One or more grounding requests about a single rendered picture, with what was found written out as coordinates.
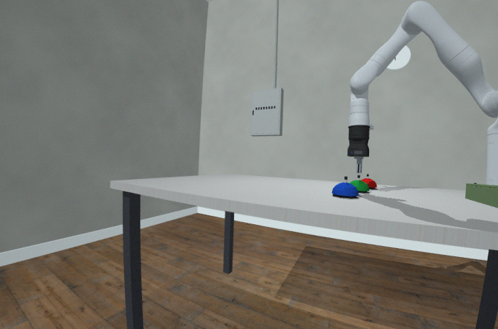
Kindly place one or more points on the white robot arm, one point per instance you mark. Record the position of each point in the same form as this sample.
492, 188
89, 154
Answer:
456, 55

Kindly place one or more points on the blue bell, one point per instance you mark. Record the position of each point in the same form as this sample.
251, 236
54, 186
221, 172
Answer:
346, 189

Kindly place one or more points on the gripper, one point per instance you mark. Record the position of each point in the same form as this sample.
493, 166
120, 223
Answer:
359, 126

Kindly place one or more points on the red service bell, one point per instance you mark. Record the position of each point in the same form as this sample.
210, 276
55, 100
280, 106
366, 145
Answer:
371, 183

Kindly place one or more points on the green bell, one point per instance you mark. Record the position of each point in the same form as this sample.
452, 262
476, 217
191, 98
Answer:
361, 186

